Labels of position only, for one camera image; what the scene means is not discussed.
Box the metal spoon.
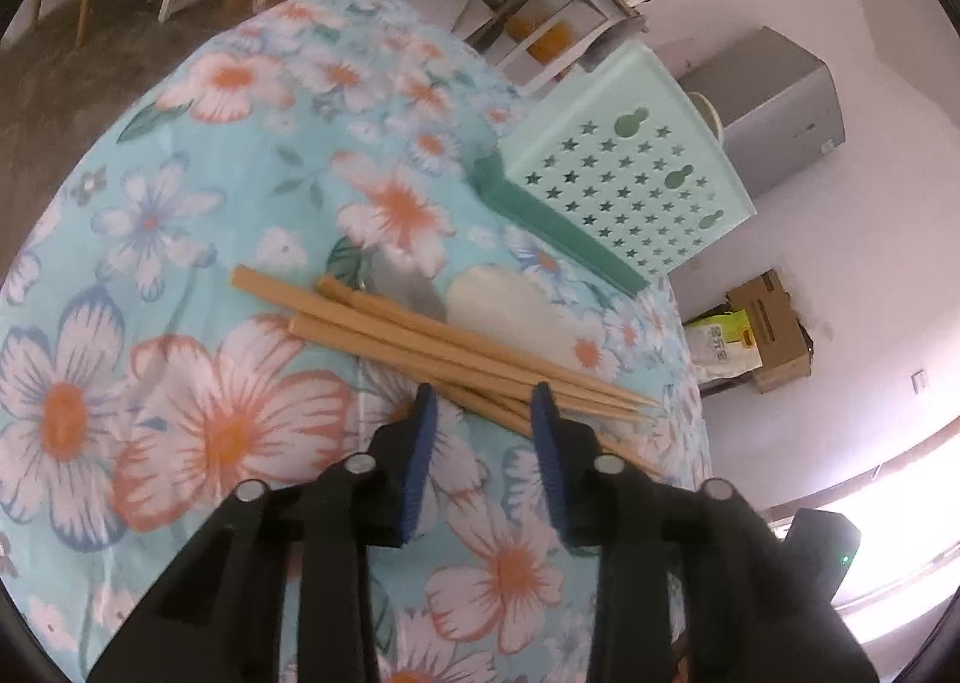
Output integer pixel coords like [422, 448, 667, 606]
[363, 251, 446, 323]

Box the mint green utensil holder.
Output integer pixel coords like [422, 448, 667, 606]
[469, 41, 755, 295]

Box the grey refrigerator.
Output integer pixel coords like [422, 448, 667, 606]
[680, 27, 846, 199]

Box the floral blue tablecloth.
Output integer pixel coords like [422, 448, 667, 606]
[2, 0, 709, 681]

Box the cardboard box by wall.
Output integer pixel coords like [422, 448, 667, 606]
[726, 269, 814, 394]

